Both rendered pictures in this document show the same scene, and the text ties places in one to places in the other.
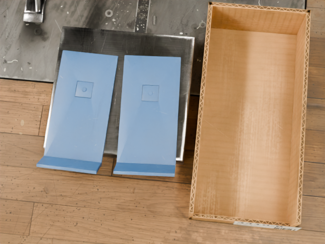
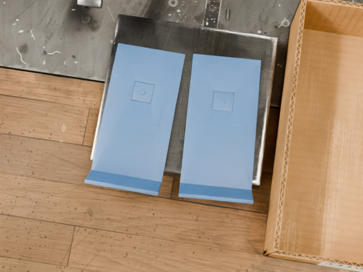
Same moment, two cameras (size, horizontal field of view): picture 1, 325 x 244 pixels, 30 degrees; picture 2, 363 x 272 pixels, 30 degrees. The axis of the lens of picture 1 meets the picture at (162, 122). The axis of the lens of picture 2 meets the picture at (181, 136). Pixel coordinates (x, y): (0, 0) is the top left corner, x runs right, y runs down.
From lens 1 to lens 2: 10 cm
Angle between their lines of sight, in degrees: 2
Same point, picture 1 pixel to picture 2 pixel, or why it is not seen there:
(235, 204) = (320, 240)
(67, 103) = (121, 107)
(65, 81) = (119, 80)
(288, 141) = not seen: outside the picture
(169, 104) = (246, 116)
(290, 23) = not seen: outside the picture
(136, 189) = (200, 216)
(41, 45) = (90, 35)
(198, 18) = (280, 14)
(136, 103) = (206, 112)
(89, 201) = (142, 228)
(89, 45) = (150, 39)
